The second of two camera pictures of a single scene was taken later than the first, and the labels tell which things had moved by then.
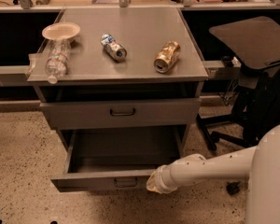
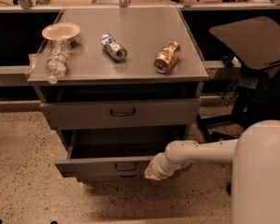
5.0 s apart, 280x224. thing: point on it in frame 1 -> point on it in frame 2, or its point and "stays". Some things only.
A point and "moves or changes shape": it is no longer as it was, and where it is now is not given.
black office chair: x=259 y=47 stays
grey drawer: x=118 y=159 moves or changes shape
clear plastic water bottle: x=57 y=60 stays
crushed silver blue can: x=113 y=49 stays
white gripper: x=163 y=178 -> x=159 y=168
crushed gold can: x=166 y=56 stays
